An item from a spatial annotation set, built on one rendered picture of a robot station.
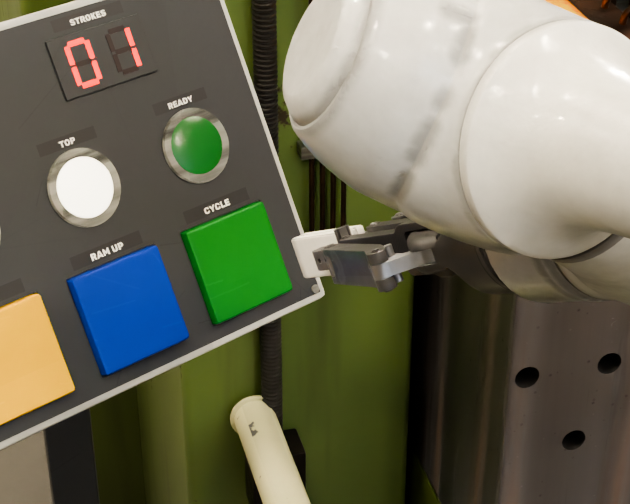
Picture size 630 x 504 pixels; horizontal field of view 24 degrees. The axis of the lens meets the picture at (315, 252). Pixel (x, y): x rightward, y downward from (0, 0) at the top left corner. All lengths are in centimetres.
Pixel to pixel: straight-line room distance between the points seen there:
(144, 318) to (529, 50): 54
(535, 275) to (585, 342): 62
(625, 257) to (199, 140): 49
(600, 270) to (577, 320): 69
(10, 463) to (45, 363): 150
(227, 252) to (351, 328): 47
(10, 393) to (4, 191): 14
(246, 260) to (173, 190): 8
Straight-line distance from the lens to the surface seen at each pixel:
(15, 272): 104
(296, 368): 158
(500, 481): 149
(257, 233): 113
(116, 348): 106
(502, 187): 60
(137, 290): 107
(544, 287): 81
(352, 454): 168
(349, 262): 92
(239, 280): 112
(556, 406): 145
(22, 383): 103
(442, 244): 86
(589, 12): 162
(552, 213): 60
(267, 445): 152
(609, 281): 73
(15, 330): 103
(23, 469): 252
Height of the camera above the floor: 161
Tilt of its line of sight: 32 degrees down
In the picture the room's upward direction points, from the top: straight up
